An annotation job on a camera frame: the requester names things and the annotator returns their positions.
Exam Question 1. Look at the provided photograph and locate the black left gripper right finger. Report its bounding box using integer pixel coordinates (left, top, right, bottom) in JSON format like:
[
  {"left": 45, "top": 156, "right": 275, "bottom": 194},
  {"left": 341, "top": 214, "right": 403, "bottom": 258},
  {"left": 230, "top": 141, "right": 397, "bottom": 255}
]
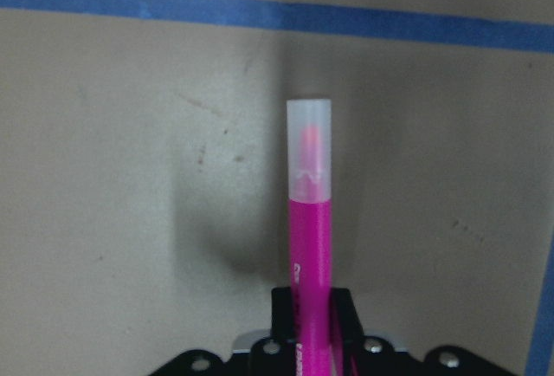
[{"left": 331, "top": 288, "right": 364, "bottom": 350}]

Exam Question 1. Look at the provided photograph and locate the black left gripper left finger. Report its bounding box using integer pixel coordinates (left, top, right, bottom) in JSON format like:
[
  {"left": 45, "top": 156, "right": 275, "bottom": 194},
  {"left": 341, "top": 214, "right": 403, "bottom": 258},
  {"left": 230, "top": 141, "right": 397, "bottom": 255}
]
[{"left": 270, "top": 287, "right": 297, "bottom": 350}]

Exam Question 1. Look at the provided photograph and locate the pink marker pen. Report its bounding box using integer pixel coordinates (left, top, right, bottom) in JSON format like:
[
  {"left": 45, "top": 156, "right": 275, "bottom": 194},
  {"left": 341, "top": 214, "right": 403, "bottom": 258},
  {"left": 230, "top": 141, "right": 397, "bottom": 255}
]
[{"left": 287, "top": 99, "right": 332, "bottom": 375}]

